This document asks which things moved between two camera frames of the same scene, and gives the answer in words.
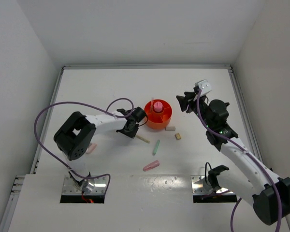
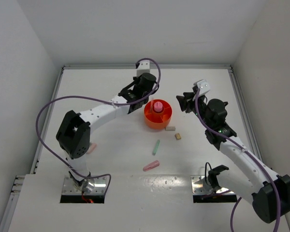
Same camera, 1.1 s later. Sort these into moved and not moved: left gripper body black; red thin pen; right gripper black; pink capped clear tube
Moved: left gripper body black
Not moved: right gripper black; pink capped clear tube; red thin pen
